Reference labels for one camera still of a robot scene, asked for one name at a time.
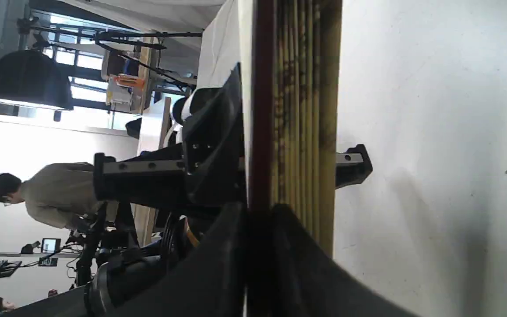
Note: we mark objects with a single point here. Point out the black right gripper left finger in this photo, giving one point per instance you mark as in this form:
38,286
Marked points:
210,282

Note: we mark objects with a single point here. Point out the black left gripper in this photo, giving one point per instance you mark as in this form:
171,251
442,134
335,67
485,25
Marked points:
205,170

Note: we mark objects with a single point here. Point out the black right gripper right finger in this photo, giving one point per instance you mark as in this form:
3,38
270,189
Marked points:
311,284

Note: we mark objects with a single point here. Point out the paper folding fan dark ribs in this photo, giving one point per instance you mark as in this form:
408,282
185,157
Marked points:
290,58

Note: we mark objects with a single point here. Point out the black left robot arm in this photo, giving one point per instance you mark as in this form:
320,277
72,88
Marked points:
264,263

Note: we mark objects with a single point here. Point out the black studio lamp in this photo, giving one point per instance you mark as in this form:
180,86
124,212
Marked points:
29,78

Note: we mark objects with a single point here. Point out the person in beige shirt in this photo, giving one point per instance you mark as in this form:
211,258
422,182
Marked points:
58,195

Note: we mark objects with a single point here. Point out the black light stand boom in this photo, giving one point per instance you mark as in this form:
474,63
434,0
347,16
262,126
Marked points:
114,42

